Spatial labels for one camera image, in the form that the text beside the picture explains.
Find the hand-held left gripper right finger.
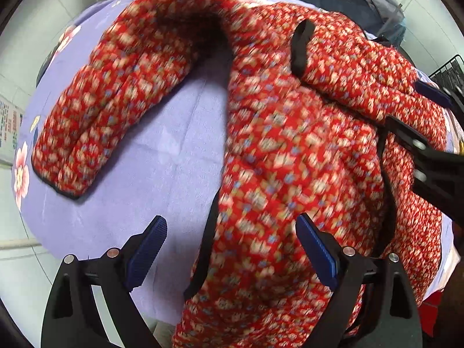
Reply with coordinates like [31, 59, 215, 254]
[295, 213, 424, 348]

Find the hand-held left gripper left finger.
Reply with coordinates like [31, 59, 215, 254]
[41, 215, 168, 348]

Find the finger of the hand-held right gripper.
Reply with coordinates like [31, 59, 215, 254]
[383, 115, 464, 221]
[414, 79, 464, 111]

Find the red floral padded jacket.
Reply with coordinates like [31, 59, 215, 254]
[31, 0, 458, 348]

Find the purple floral bedsheet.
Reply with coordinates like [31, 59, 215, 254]
[12, 0, 464, 300]

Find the red object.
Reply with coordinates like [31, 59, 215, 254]
[420, 289, 446, 338]

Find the printed leaflet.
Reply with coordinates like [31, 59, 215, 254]
[0, 93, 24, 161]

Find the black wire rack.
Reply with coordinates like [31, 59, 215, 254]
[428, 54, 464, 92]

